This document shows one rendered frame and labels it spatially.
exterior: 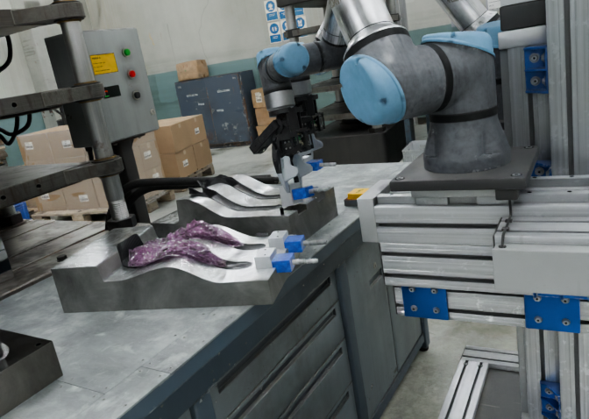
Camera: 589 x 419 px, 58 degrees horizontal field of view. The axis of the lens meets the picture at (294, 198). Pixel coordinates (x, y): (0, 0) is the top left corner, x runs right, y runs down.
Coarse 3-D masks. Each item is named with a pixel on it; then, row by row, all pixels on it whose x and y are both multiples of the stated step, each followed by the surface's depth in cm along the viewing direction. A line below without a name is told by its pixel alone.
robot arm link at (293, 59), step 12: (288, 48) 122; (300, 48) 123; (312, 48) 127; (276, 60) 124; (288, 60) 122; (300, 60) 123; (312, 60) 126; (276, 72) 127; (288, 72) 123; (300, 72) 124; (312, 72) 129
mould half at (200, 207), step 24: (240, 192) 160; (264, 192) 163; (168, 216) 166; (192, 216) 152; (216, 216) 147; (240, 216) 144; (264, 216) 139; (288, 216) 135; (312, 216) 145; (336, 216) 157
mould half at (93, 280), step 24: (96, 240) 134; (120, 240) 131; (144, 240) 135; (192, 240) 126; (240, 240) 131; (264, 240) 130; (72, 264) 120; (96, 264) 117; (120, 264) 124; (168, 264) 113; (192, 264) 114; (72, 288) 119; (96, 288) 118; (120, 288) 116; (144, 288) 115; (168, 288) 113; (192, 288) 112; (216, 288) 111; (240, 288) 109; (264, 288) 108; (72, 312) 121
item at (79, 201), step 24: (24, 144) 525; (48, 144) 514; (72, 144) 504; (144, 144) 521; (144, 168) 520; (72, 192) 523; (96, 192) 512; (168, 192) 557; (48, 216) 530; (72, 216) 519
